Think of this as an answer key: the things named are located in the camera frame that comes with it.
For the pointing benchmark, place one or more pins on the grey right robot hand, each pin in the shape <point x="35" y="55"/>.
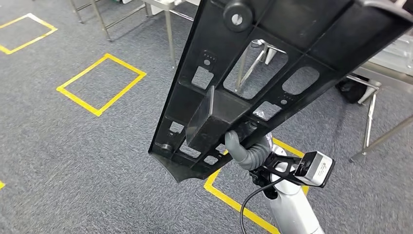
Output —
<point x="248" y="158"/>

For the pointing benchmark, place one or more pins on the black plastic plate frame part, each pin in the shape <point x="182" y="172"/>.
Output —
<point x="290" y="25"/>

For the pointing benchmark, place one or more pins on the stainless steel workbench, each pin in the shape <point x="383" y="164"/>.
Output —
<point x="371" y="119"/>

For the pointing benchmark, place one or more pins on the black lumpy object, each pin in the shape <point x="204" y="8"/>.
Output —
<point x="350" y="90"/>

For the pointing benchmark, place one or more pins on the stainless steel side table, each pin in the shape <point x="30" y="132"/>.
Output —
<point x="170" y="35"/>

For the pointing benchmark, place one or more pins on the pale wrist camera on bracket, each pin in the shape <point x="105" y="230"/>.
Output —
<point x="316" y="169"/>

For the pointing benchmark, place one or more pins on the steel table frame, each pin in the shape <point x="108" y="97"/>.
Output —
<point x="100" y="22"/>

